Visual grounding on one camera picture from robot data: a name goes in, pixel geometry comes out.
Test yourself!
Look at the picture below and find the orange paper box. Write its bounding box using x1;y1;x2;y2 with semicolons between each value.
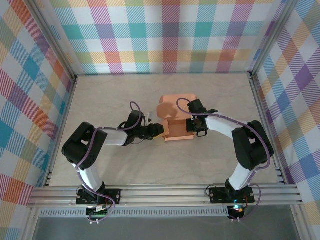
156;94;198;143

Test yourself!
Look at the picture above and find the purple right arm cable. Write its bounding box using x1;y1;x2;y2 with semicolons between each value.
176;97;274;223

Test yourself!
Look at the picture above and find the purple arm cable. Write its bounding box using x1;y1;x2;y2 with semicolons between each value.
176;97;274;223
76;101;153;225

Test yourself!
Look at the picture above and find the wide aluminium base rail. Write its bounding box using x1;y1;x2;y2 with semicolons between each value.
26;184;304;208

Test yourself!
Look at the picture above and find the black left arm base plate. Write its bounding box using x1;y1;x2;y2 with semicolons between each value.
75;187;123;206

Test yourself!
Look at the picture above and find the aluminium table edge rail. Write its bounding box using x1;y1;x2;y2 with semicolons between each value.
247;71;287;186
43;74;79;188

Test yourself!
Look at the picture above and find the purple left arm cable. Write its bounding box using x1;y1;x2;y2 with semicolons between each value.
76;101;153;225

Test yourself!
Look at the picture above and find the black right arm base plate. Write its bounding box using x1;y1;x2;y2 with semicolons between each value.
208;186;256;205

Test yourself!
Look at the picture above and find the grey slotted cable duct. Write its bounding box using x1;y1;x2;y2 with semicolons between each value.
39;209;230;218

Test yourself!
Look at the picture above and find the aluminium frame post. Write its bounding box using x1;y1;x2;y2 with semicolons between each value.
24;0;79;83
248;0;301;78

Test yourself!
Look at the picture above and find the grey aluminium frame strut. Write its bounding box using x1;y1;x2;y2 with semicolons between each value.
23;207;42;240
289;203;310;240

